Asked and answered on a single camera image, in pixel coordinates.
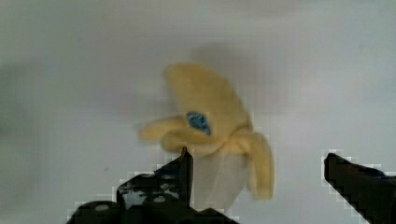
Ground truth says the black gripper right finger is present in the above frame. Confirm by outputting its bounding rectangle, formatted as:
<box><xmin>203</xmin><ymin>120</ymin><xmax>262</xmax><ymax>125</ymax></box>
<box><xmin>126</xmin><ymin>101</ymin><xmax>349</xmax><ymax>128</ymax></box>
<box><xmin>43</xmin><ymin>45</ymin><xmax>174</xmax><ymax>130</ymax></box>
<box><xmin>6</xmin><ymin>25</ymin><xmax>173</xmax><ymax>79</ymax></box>
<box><xmin>324</xmin><ymin>153</ymin><xmax>396</xmax><ymax>224</ymax></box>

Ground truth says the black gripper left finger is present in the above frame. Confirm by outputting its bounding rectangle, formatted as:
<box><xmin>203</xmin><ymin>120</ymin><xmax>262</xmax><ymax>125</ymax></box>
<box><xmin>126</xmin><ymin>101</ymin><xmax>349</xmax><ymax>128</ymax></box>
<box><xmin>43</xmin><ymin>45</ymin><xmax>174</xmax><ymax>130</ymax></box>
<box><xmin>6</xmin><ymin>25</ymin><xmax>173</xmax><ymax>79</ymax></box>
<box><xmin>66</xmin><ymin>148</ymin><xmax>238</xmax><ymax>224</ymax></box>

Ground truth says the yellow plush peeled banana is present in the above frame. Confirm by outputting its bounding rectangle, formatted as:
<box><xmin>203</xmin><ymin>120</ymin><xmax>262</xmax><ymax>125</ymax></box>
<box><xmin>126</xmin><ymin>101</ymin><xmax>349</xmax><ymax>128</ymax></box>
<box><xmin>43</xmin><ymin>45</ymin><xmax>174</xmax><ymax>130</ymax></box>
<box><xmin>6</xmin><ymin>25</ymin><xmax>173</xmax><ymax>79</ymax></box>
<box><xmin>139</xmin><ymin>63</ymin><xmax>275</xmax><ymax>210</ymax></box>

